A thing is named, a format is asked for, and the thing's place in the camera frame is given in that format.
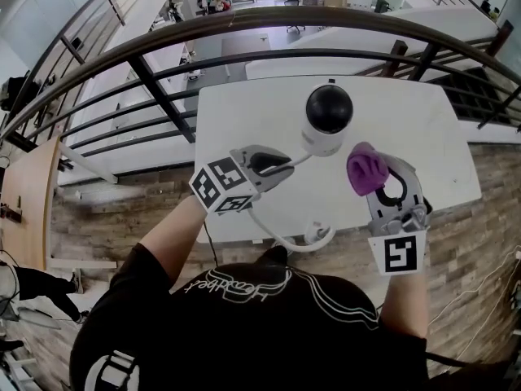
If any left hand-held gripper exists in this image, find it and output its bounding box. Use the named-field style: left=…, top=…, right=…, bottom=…
left=189, top=144, right=296, bottom=214

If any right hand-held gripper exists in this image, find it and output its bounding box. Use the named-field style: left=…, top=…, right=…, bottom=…
left=365, top=156, right=433, bottom=277

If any purple cloth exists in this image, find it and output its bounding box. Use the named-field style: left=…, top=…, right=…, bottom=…
left=345, top=141, right=391, bottom=197

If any white dome camera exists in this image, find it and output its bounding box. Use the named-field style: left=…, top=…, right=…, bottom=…
left=300, top=83, right=354, bottom=157

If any person's left forearm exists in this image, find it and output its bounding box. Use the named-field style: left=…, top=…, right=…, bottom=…
left=138, top=193, right=211, bottom=284

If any person's right forearm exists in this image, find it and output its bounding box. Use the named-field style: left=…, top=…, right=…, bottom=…
left=382, top=273, right=431, bottom=340

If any black curved metal railing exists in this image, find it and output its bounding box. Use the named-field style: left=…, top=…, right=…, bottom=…
left=0, top=6, right=521, bottom=158

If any black printed t-shirt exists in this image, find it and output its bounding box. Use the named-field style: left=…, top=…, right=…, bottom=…
left=68, top=242, right=431, bottom=391

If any wooden table with white legs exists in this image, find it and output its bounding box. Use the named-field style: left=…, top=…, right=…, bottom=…
left=0, top=136, right=119, bottom=271

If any black chair with jacket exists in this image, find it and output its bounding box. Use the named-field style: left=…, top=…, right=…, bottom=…
left=0, top=75, right=32, bottom=112

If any grey oval device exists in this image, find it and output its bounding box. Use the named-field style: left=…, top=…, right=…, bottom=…
left=0, top=258, right=20, bottom=321

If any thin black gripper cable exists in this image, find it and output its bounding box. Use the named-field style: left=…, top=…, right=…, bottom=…
left=203, top=220, right=219, bottom=266

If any white floor cable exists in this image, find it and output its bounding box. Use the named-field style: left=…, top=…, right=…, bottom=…
left=427, top=250, right=521, bottom=362

